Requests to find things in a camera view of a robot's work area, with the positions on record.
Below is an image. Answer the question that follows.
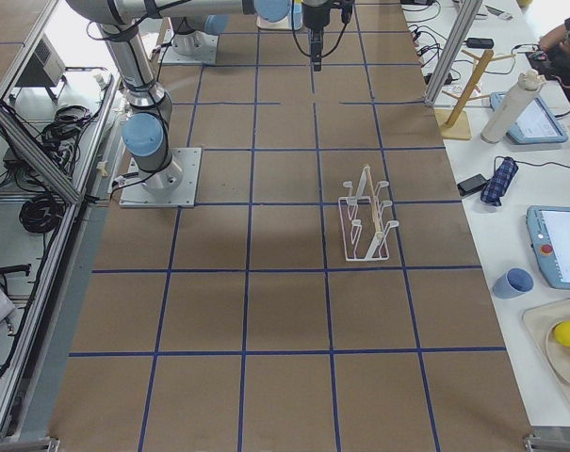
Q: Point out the wooden mug tree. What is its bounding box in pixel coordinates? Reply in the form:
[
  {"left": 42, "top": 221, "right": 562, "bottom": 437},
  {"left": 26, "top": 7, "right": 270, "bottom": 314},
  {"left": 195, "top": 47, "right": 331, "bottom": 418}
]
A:
[{"left": 434, "top": 49, "right": 513, "bottom": 140}]

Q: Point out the black power adapter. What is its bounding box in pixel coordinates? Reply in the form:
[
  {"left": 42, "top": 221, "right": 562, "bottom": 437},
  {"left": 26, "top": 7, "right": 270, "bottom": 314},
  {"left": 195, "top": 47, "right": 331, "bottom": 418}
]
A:
[{"left": 457, "top": 173, "right": 489, "bottom": 197}]

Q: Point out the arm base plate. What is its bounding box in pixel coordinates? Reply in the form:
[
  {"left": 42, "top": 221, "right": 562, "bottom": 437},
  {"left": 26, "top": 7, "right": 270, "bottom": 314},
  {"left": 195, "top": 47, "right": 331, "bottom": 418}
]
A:
[
  {"left": 119, "top": 148, "right": 202, "bottom": 208},
  {"left": 162, "top": 31, "right": 219, "bottom": 66}
]

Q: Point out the blue plaid folded umbrella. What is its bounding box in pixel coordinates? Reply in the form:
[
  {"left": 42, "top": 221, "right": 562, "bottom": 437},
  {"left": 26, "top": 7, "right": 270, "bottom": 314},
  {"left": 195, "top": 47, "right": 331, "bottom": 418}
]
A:
[{"left": 480, "top": 157, "right": 518, "bottom": 207}]

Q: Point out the white wire cup rack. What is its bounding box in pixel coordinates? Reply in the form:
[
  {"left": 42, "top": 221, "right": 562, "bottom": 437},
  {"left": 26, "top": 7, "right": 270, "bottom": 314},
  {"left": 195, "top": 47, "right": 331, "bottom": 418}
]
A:
[{"left": 337, "top": 165, "right": 399, "bottom": 263}]

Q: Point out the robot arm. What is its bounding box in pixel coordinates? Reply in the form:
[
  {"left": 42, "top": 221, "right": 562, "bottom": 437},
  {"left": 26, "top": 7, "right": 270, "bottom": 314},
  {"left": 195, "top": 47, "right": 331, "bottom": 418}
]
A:
[
  {"left": 170, "top": 15, "right": 229, "bottom": 57},
  {"left": 68, "top": 1, "right": 295, "bottom": 192}
]

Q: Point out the blue teach pendant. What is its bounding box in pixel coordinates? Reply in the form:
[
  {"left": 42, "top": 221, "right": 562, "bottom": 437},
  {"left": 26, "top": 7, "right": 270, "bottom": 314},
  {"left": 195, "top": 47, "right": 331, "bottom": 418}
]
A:
[
  {"left": 526, "top": 205, "right": 570, "bottom": 290},
  {"left": 506, "top": 97, "right": 568, "bottom": 145}
]

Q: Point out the beige tray with plate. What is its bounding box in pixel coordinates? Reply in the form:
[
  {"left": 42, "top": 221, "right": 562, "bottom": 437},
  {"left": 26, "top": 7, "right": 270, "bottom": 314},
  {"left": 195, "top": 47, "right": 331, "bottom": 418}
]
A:
[{"left": 522, "top": 299, "right": 570, "bottom": 406}]

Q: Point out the white cylindrical bottle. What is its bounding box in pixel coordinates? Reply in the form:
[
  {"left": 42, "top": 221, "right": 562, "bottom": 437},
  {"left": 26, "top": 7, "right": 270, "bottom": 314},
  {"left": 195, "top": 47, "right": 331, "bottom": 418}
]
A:
[{"left": 480, "top": 69, "right": 546, "bottom": 143}]

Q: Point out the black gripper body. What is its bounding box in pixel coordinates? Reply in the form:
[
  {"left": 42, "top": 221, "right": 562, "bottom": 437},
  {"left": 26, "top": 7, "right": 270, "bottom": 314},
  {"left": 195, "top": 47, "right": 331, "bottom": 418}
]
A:
[{"left": 301, "top": 0, "right": 332, "bottom": 29}]

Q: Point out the blue mug on desk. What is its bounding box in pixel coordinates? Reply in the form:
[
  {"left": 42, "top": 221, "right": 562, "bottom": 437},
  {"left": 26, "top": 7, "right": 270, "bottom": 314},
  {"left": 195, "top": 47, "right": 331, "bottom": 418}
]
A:
[{"left": 492, "top": 267, "right": 534, "bottom": 299}]

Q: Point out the aluminium frame post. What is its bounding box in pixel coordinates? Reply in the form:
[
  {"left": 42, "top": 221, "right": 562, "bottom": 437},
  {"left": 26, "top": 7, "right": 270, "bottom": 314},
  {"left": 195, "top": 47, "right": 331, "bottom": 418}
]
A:
[{"left": 424, "top": 0, "right": 482, "bottom": 106}]

